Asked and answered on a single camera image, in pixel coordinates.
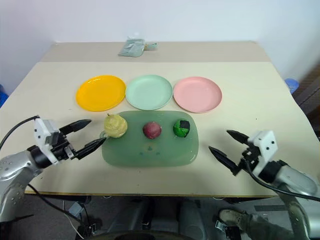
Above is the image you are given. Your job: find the translucent green tray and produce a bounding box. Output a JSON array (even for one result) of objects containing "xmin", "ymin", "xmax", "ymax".
[{"xmin": 99, "ymin": 110, "xmax": 200, "ymax": 167}]

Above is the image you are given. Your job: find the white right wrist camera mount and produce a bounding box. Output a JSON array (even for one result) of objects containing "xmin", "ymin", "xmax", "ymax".
[{"xmin": 246, "ymin": 129, "xmax": 279, "ymax": 177}]

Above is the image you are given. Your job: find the folded grey-green cloth bag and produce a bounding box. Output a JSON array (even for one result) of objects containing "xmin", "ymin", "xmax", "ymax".
[{"xmin": 117, "ymin": 37, "xmax": 158, "ymax": 58}]

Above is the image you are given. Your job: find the blue object at edge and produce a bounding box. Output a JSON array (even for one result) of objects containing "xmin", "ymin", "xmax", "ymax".
[{"xmin": 0, "ymin": 84, "xmax": 9, "ymax": 109}]

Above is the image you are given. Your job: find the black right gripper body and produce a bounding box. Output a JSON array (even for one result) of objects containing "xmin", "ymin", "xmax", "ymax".
[{"xmin": 237, "ymin": 142, "xmax": 261, "ymax": 173}]

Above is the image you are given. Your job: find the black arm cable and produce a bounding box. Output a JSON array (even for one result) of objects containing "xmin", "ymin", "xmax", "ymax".
[
  {"xmin": 245, "ymin": 159, "xmax": 320, "ymax": 201},
  {"xmin": 0, "ymin": 115, "xmax": 40, "ymax": 151}
]

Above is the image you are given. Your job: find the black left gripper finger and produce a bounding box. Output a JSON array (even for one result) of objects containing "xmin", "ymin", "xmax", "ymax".
[
  {"xmin": 59, "ymin": 119, "xmax": 92, "ymax": 135},
  {"xmin": 70, "ymin": 136, "xmax": 108, "ymax": 161}
]

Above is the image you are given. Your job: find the pink plate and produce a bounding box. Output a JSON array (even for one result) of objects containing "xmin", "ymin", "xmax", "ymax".
[{"xmin": 173, "ymin": 76, "xmax": 223, "ymax": 114}]

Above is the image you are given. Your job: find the yellow plate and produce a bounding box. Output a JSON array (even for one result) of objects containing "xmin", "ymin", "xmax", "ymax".
[{"xmin": 75, "ymin": 74, "xmax": 126, "ymax": 112}]

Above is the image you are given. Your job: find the dark red plum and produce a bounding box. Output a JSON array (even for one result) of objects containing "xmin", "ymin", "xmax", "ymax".
[{"xmin": 142, "ymin": 121, "xmax": 162, "ymax": 140}]

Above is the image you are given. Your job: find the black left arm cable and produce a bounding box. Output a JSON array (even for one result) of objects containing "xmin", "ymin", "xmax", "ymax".
[{"xmin": 0, "ymin": 115, "xmax": 40, "ymax": 151}]

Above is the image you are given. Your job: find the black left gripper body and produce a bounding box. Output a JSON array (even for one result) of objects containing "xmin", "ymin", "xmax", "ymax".
[{"xmin": 50, "ymin": 130, "xmax": 77, "ymax": 162}]

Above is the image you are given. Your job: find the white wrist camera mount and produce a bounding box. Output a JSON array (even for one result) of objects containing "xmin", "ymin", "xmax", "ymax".
[
  {"xmin": 33, "ymin": 117, "xmax": 61, "ymax": 165},
  {"xmin": 246, "ymin": 129, "xmax": 279, "ymax": 177}
]

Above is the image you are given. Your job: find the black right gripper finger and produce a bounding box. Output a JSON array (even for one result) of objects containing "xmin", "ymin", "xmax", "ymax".
[
  {"xmin": 208, "ymin": 146, "xmax": 243, "ymax": 177},
  {"xmin": 226, "ymin": 129, "xmax": 250, "ymax": 148}
]

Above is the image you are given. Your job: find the yellow pear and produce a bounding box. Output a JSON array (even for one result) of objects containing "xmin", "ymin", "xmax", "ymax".
[{"xmin": 103, "ymin": 113, "xmax": 129, "ymax": 139}]

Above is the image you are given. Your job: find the green and black ball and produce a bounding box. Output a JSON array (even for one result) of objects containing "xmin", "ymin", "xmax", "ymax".
[{"xmin": 172, "ymin": 119, "xmax": 192, "ymax": 138}]

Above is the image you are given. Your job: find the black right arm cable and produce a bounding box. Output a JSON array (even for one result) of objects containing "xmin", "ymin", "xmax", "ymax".
[{"xmin": 245, "ymin": 159, "xmax": 320, "ymax": 201}]

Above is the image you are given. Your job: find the mint green plate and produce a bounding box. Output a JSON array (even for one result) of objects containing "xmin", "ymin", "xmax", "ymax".
[{"xmin": 125, "ymin": 74, "xmax": 174, "ymax": 111}]

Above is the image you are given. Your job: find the person's shoe and leg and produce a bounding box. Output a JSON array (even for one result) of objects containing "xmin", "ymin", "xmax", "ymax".
[{"xmin": 218, "ymin": 208, "xmax": 296, "ymax": 240}]

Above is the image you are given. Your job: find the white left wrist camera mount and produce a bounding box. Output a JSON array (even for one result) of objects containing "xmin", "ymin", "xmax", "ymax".
[{"xmin": 33, "ymin": 117, "xmax": 61, "ymax": 165}]

